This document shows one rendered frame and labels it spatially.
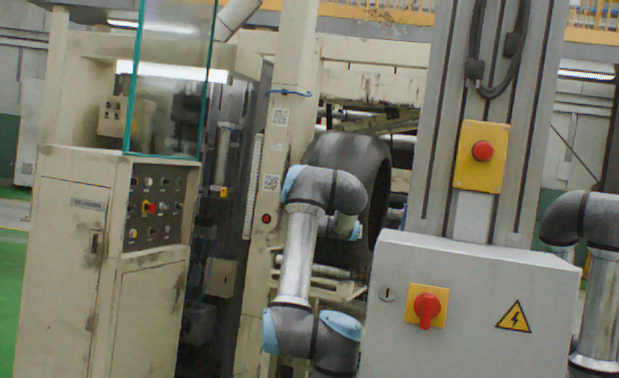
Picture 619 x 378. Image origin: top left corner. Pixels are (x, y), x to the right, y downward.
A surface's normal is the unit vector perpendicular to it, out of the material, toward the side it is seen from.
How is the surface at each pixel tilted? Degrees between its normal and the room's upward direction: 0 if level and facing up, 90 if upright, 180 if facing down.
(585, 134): 90
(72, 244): 90
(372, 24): 90
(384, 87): 90
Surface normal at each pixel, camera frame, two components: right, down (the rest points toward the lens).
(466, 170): -0.15, 0.03
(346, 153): -0.14, -0.66
